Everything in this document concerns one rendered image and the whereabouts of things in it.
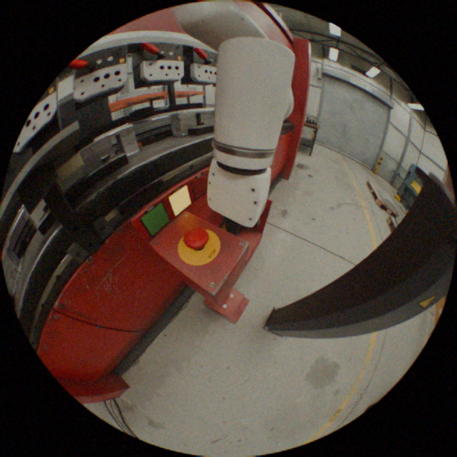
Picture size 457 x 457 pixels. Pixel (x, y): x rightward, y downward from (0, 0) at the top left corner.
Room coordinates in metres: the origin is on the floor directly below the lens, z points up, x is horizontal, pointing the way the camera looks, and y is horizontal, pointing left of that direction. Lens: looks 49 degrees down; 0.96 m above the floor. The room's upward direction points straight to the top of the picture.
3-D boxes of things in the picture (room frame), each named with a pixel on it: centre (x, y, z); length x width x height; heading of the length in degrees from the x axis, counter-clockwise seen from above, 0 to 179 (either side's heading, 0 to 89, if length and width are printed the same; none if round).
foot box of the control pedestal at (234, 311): (0.15, 0.01, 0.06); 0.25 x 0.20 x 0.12; 57
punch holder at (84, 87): (0.33, 0.33, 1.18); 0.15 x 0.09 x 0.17; 147
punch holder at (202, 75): (0.67, 0.11, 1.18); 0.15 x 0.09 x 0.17; 147
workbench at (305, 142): (4.46, -2.54, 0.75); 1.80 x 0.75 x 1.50; 148
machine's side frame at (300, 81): (2.18, -0.68, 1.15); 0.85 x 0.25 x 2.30; 57
